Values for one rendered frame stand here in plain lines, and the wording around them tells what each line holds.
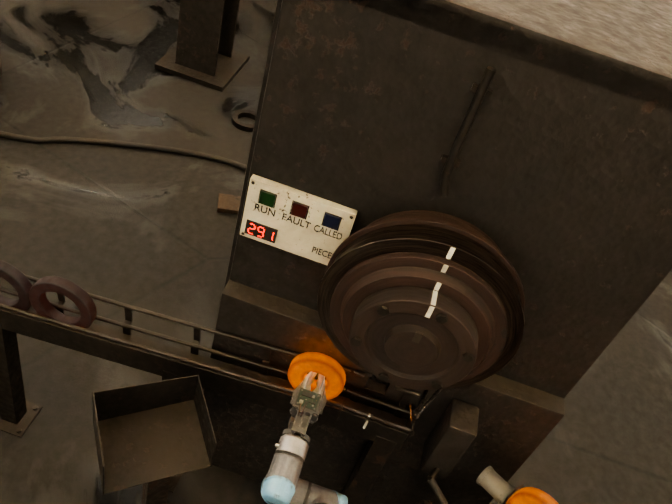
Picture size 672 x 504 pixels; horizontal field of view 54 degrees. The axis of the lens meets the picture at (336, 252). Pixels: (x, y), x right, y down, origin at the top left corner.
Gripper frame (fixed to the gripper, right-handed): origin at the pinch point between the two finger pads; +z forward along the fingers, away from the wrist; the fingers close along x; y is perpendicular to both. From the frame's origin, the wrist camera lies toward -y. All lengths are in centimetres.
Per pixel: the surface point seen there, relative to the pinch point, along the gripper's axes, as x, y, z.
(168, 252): 81, -98, 73
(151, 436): 35.2, -9.6, -28.1
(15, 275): 87, -2, -2
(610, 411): -132, -98, 72
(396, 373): -16.6, 27.3, -5.8
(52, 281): 75, 1, -1
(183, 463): 24.6, -8.1, -32.0
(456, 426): -38.3, 4.5, -3.3
